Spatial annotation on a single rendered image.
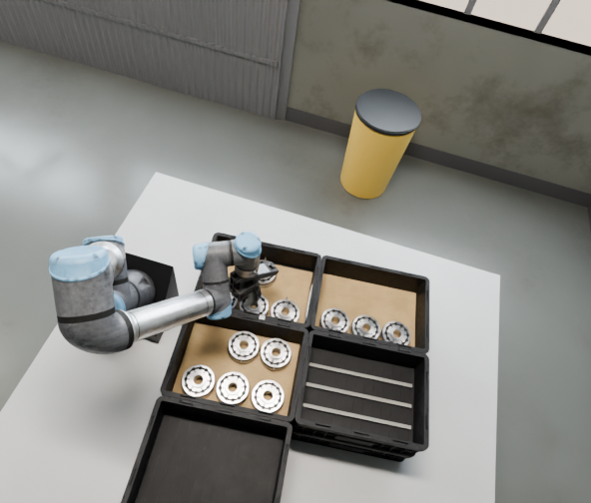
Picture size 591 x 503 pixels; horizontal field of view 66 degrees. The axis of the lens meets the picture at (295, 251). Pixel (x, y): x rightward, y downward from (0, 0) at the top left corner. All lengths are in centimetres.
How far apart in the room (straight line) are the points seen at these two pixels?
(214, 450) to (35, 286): 164
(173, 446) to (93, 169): 216
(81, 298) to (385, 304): 108
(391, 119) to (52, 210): 207
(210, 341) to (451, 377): 90
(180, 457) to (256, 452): 22
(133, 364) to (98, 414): 19
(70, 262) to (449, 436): 134
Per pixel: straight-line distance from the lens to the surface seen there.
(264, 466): 147
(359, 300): 170
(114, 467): 164
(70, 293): 104
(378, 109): 280
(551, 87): 322
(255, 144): 333
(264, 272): 145
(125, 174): 318
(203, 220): 199
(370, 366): 161
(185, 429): 150
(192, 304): 123
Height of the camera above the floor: 229
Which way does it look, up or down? 56 degrees down
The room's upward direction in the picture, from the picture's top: 12 degrees clockwise
